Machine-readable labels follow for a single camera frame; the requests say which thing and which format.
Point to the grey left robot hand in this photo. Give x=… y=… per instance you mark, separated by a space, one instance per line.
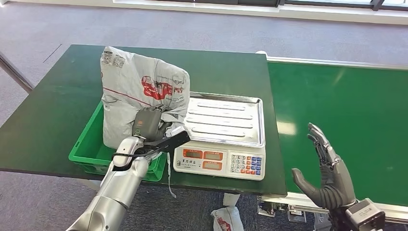
x=148 y=122

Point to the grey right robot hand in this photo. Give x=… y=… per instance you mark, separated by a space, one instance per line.
x=338 y=178

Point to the grey courier bag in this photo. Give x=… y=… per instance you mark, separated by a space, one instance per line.
x=134 y=86

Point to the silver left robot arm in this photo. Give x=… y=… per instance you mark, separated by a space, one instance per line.
x=118 y=188

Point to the green belt conveyor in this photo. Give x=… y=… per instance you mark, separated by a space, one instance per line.
x=350 y=105

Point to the green plastic crate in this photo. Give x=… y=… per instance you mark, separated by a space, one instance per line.
x=86 y=153

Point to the stainless steel scale tray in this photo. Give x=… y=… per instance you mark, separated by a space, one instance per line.
x=223 y=118

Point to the white electronic weighing scale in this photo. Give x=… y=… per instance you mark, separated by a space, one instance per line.
x=220 y=164

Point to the white table leg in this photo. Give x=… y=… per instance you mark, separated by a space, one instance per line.
x=230 y=199
x=90 y=184

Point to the small white courier bag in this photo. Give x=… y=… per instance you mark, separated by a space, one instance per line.
x=227 y=220

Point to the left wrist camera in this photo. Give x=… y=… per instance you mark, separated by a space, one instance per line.
x=172 y=142

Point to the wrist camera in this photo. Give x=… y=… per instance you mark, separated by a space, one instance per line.
x=172 y=142
x=366 y=215

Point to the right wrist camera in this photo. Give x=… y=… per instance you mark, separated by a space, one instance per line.
x=366 y=215

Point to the metal floor rail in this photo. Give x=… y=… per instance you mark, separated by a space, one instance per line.
x=16 y=71

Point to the dark window frame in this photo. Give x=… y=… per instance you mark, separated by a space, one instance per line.
x=255 y=2

